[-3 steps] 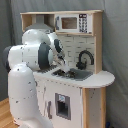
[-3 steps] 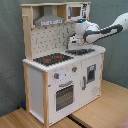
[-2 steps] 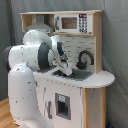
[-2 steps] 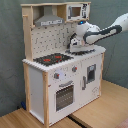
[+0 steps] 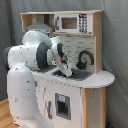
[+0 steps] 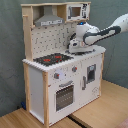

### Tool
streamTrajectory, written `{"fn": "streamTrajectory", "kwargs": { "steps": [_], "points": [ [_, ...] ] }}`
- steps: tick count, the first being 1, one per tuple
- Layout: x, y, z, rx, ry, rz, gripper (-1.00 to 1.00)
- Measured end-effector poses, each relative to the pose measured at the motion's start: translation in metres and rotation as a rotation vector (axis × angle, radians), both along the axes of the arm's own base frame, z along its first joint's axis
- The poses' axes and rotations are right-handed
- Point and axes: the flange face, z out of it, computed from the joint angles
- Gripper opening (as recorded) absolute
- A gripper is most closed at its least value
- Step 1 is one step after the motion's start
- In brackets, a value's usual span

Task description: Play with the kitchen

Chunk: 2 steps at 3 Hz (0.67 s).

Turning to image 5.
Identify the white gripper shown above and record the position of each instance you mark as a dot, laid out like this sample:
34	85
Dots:
63	64

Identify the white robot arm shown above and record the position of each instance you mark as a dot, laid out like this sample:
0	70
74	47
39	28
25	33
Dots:
37	52

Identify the wooden toy kitchen unit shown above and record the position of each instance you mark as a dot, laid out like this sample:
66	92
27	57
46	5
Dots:
87	97

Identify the grey toy sink basin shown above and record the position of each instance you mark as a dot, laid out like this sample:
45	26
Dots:
78	75

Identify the toy ice dispenser panel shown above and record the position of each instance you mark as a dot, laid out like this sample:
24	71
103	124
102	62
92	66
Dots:
62	105

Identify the grey toy range hood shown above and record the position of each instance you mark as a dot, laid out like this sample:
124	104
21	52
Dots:
42	23

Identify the toy microwave oven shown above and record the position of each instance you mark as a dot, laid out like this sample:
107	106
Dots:
73	23

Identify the grey backdrop curtain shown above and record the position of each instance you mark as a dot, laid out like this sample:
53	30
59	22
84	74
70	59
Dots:
115	43

